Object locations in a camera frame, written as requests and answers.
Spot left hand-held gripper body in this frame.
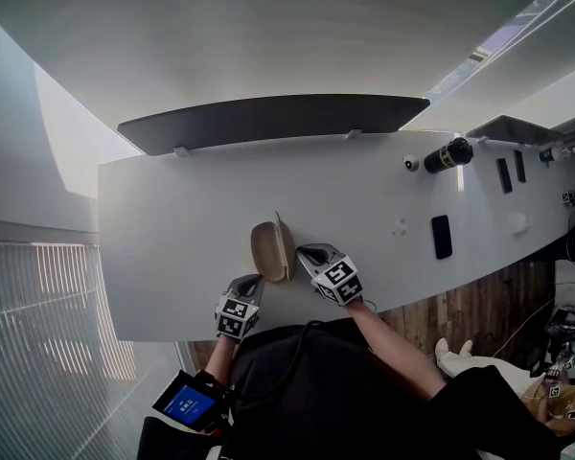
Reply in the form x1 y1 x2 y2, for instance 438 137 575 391
214 293 262 342

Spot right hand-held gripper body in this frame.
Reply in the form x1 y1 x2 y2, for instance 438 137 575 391
310 254 365 309

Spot beige glasses case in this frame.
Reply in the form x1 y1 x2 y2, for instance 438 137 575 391
250 211 298 284

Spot person's left forearm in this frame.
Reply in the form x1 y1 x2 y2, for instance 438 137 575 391
203 335 239 378

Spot person's right forearm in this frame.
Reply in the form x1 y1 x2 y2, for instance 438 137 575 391
347 302 447 402

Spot wrist-mounted device with blue screen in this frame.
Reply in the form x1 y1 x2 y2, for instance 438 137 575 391
151 369 231 435

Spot large black smartphone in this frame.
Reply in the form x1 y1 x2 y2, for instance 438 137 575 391
430 214 454 261

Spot person's black clothing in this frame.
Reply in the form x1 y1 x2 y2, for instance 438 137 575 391
136 317 571 460

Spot long black desk divider panel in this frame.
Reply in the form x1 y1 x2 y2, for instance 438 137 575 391
116 93 431 157

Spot black drink bottle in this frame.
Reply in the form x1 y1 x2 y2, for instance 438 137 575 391
424 136 474 174

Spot white rounded object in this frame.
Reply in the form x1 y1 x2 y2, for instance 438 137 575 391
506 212 533 234

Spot window blinds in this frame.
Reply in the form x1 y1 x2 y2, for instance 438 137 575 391
0 240 140 460

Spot short black desk divider panel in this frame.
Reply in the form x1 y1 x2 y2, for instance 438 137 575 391
465 114 566 147

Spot black plastic bag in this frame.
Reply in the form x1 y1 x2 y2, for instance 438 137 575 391
544 304 575 344

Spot blue and white cup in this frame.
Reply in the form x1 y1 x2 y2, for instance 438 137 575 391
539 145 575 164

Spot black cable on clothing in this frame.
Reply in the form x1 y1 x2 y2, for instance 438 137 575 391
229 321 325 402

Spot thin white cable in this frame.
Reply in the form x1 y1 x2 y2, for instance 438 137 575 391
493 297 557 358

